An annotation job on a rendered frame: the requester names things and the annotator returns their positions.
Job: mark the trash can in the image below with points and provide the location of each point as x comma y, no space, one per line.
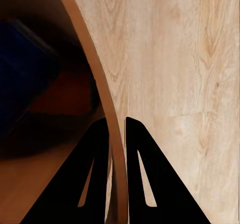
32,153

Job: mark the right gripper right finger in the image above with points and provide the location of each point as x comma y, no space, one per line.
175,204

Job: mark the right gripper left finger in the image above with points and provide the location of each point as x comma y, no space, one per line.
57,204

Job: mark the can of soda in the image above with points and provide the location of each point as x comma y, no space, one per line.
28,65
73,91

